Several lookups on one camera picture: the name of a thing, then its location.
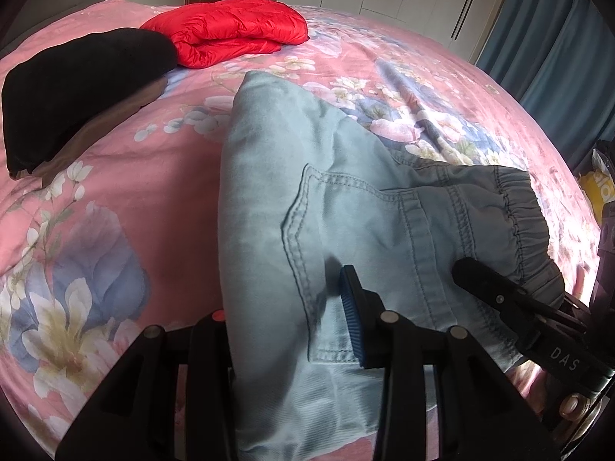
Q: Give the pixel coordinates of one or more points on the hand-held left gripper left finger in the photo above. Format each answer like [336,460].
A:
[211,345]

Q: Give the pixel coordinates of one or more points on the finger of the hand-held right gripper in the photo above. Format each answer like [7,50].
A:
[495,295]

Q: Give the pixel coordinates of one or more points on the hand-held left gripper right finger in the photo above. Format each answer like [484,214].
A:
[353,317]

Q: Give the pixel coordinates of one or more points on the light blue denim pants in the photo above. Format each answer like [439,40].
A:
[298,177]

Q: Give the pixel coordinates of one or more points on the person's right hand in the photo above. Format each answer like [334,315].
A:
[574,404]

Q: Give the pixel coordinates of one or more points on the yellow bag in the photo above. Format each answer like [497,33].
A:
[593,197]

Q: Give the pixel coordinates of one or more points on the pink floral bed blanket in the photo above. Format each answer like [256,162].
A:
[144,192]

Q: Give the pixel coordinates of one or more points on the brown folded garment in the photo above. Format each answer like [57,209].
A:
[96,129]

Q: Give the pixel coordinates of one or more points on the blue curtain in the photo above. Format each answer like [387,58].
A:
[557,57]

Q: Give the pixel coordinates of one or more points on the black folded garment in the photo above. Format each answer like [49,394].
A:
[81,86]

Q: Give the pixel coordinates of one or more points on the red puffer jacket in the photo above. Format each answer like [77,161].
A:
[230,29]

